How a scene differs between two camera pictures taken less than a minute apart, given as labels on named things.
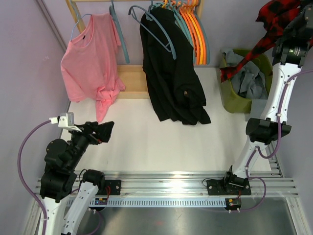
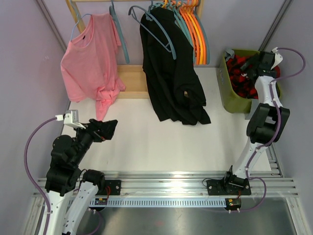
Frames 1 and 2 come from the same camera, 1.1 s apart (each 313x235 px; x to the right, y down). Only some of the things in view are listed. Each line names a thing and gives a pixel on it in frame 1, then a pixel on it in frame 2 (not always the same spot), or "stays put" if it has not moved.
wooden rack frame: (133, 76) stays put
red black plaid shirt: (275, 15) → (240, 80)
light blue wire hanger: (78, 16) stays put
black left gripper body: (94, 138) stays put
